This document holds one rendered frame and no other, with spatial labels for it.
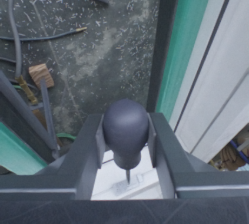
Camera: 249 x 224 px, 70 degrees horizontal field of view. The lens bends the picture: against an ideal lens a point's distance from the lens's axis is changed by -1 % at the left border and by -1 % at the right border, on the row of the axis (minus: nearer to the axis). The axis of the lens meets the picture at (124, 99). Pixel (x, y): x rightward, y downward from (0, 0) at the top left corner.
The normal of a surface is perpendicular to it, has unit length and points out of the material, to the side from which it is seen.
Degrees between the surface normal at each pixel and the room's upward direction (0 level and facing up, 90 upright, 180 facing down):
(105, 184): 90
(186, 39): 0
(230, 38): 90
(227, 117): 90
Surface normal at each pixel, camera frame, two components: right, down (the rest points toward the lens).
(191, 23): 0.37, 0.73
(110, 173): -0.03, -0.61
